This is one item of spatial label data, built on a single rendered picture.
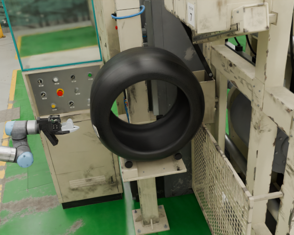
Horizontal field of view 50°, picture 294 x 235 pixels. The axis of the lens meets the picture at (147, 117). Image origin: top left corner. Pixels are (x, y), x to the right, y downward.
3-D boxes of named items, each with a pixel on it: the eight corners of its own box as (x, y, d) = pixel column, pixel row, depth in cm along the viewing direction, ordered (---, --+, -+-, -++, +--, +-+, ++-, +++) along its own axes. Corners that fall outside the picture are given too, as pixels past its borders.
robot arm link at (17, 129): (9, 132, 167) (6, 118, 164) (31, 131, 169) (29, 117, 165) (5, 140, 160) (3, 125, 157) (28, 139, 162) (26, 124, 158)
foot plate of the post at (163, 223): (131, 210, 266) (131, 207, 264) (163, 205, 268) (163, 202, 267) (136, 236, 242) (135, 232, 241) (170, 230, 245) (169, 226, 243)
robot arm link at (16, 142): (16, 162, 162) (12, 143, 157) (13, 152, 170) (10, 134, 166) (31, 158, 165) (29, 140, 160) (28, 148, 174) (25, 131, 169)
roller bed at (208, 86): (184, 112, 221) (183, 72, 207) (205, 109, 223) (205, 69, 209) (192, 126, 204) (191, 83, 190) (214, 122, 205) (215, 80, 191)
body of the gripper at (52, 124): (59, 120, 160) (35, 121, 158) (61, 135, 164) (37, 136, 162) (61, 114, 167) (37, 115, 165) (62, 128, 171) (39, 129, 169)
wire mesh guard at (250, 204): (192, 187, 241) (190, 106, 208) (194, 187, 241) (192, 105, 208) (240, 301, 163) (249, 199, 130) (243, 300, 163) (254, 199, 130)
